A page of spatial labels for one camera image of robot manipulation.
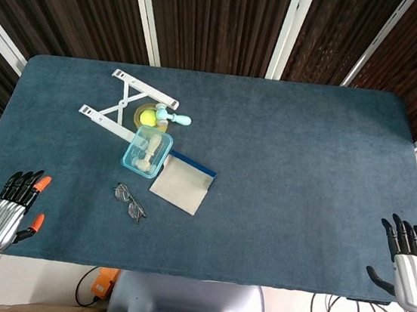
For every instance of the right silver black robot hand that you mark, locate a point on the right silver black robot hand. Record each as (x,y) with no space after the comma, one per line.
(415,280)

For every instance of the black eyeglasses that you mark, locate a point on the black eyeglasses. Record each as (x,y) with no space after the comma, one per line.
(134,211)

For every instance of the blue glasses case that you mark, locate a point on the blue glasses case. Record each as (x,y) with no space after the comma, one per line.
(180,186)

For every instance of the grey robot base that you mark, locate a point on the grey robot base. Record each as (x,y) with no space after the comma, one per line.
(190,302)

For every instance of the brown cardboard piece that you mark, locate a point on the brown cardboard piece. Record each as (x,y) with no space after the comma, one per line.
(45,311)

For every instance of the orange device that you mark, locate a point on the orange device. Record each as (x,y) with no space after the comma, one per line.
(106,282)

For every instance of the clear blue plastic container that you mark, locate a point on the clear blue plastic container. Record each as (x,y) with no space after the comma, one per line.
(131,163)

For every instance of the white folding laptop stand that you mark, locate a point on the white folding laptop stand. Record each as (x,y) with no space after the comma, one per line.
(106,120)

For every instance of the blue table cloth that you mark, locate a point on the blue table cloth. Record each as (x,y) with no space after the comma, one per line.
(286,173)

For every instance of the yellow tennis ball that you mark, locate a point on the yellow tennis ball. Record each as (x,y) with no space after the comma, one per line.
(147,117)

